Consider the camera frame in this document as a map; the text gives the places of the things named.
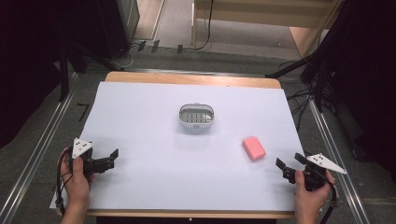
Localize black floor cables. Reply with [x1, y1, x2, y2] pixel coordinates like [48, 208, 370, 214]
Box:
[278, 60, 337, 133]

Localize black metal stand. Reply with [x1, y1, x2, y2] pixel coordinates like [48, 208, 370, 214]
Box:
[58, 43, 72, 103]

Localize person's left hand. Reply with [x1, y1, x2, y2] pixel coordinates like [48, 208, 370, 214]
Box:
[60, 154, 96, 210]

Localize metal floor rail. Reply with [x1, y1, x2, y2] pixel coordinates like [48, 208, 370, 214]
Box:
[307, 97, 370, 224]
[0, 73, 79, 224]

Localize light wooden shelf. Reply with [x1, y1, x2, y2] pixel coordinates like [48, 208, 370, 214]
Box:
[191, 0, 344, 59]

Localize hanging black cable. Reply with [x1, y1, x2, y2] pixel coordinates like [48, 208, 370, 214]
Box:
[192, 0, 216, 52]

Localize white soap dish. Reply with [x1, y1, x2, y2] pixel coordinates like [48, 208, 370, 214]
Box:
[177, 103, 216, 129]

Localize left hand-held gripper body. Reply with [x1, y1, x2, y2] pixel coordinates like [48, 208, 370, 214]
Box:
[71, 137, 103, 175]

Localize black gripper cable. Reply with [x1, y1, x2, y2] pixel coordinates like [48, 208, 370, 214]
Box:
[54, 147, 75, 217]
[318, 172, 339, 224]

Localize white floor cable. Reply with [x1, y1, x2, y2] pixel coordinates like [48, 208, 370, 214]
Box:
[110, 43, 141, 71]

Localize black cabinet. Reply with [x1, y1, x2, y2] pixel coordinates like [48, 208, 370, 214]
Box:
[92, 0, 141, 61]

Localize white table sheet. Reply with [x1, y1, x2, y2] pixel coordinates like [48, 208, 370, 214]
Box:
[49, 81, 308, 213]

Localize person's right hand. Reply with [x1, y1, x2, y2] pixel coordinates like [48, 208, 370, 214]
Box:
[293, 169, 337, 217]

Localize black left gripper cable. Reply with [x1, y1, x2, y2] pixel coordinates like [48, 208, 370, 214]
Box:
[54, 147, 75, 217]

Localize pink soap bar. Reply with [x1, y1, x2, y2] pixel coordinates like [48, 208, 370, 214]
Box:
[241, 135, 267, 162]

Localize black curtain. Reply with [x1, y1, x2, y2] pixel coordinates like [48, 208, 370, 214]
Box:
[0, 0, 104, 150]
[306, 0, 396, 185]

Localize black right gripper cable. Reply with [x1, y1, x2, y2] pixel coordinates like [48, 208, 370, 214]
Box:
[318, 172, 339, 224]

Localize black tripod leg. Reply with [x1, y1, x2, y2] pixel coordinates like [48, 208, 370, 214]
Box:
[264, 51, 319, 79]

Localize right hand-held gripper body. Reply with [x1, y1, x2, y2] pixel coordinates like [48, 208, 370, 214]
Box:
[303, 152, 348, 192]

